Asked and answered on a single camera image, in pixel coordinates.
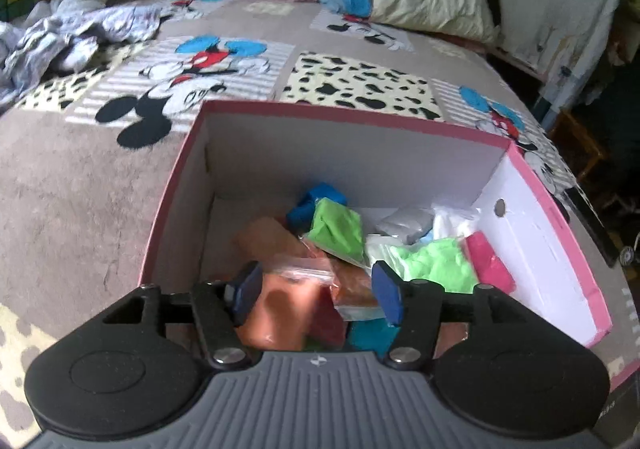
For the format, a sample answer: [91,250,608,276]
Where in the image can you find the bright green clay bag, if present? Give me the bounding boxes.
[304,198,364,265]

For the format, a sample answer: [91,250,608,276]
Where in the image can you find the blue clay bag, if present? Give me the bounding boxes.
[285,182,348,235]

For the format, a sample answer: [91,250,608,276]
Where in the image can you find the teal clay bag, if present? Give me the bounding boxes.
[346,319,399,360]

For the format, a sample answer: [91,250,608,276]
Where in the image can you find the grey clay bag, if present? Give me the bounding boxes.
[375,207,434,244]

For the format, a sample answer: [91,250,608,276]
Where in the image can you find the orange clay bag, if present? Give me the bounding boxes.
[235,273,326,351]

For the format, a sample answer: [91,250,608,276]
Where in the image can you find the Mickey Mouse bed blanket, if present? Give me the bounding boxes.
[0,0,640,435]

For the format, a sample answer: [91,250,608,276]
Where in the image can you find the crumpled grey white clothes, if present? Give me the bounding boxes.
[1,0,162,110]

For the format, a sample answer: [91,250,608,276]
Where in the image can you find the red clay bag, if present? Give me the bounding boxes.
[307,287,347,351]

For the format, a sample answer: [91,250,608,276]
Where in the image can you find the light green clay bag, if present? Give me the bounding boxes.
[364,235,480,294]

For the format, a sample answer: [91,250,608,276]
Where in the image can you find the pink cardboard shoe box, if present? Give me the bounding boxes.
[138,99,614,349]

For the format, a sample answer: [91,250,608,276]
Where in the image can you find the pink clay bag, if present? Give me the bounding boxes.
[464,231,516,294]

